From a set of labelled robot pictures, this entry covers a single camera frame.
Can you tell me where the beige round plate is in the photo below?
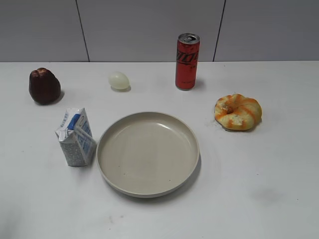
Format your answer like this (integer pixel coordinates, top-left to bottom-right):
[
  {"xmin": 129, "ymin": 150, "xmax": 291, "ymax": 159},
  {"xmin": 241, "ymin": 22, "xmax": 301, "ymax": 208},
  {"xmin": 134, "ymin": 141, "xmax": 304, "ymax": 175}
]
[{"xmin": 96, "ymin": 112, "xmax": 200, "ymax": 198}]

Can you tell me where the orange yellow bread bun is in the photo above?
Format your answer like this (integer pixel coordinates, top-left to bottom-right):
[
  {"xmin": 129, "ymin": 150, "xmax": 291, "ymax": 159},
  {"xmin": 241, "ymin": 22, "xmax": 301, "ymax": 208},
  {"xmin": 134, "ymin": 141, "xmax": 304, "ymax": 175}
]
[{"xmin": 214, "ymin": 94, "xmax": 262, "ymax": 131}]

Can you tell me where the dark brown canele cake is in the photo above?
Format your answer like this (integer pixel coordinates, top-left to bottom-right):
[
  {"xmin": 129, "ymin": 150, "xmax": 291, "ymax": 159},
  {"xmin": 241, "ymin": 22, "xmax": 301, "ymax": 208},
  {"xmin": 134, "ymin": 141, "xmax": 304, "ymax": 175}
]
[{"xmin": 29, "ymin": 68, "xmax": 61, "ymax": 105}]

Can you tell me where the red soda can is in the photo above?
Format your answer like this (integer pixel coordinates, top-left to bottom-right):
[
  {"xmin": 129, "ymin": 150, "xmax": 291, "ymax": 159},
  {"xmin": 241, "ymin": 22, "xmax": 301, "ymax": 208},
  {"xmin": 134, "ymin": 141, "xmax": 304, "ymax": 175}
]
[{"xmin": 175, "ymin": 33, "xmax": 200, "ymax": 90}]

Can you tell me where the white blue milk carton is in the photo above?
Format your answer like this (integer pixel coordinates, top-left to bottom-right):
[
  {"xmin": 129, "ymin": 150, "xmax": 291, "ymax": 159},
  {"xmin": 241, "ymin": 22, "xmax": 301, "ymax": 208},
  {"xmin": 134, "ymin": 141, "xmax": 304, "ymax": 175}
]
[{"xmin": 55, "ymin": 108, "xmax": 96, "ymax": 167}]

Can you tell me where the white egg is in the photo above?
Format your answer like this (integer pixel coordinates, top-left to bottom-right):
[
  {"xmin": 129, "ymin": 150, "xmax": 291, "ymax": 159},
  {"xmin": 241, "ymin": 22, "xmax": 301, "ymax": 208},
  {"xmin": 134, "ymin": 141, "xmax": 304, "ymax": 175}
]
[{"xmin": 108, "ymin": 72, "xmax": 130, "ymax": 91}]

